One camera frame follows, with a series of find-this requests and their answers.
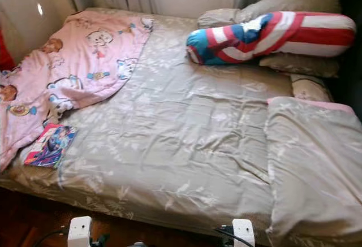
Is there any colourful magazine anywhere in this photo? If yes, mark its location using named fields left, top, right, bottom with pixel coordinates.
left=23, top=123, right=79, bottom=169

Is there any folded beige duvet pink edge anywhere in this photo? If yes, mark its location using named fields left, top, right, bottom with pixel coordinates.
left=265, top=96, right=362, bottom=246

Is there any floral bedspread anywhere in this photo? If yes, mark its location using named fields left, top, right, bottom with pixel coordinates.
left=0, top=6, right=362, bottom=246

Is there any pink cartoon print blanket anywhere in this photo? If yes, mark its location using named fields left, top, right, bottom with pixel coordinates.
left=0, top=11, right=155, bottom=173

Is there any cream floral pillow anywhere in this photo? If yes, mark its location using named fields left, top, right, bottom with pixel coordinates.
left=288, top=72, right=334, bottom=104

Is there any flat beige floral pillow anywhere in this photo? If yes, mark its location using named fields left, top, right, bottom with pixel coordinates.
left=258, top=51, right=341, bottom=79

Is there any large red pillow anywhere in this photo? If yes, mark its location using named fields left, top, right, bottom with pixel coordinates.
left=0, top=32, right=18, bottom=72

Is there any red white blue shield pillow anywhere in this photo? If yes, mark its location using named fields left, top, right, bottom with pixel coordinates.
left=185, top=10, right=357, bottom=66

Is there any small beige pillow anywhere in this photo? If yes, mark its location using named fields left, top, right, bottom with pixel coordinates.
left=197, top=8, right=243, bottom=30

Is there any large beige pillow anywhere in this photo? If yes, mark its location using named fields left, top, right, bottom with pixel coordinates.
left=236, top=0, right=343, bottom=25

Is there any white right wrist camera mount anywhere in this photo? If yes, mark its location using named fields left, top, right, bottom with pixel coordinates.
left=231, top=218, right=256, bottom=247

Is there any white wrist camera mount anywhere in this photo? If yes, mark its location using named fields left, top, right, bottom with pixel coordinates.
left=67, top=215, right=93, bottom=247
left=231, top=218, right=256, bottom=247

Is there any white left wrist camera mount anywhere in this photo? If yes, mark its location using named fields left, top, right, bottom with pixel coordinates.
left=67, top=215, right=93, bottom=247

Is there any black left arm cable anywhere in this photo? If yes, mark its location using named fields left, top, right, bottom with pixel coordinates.
left=33, top=229, right=70, bottom=247

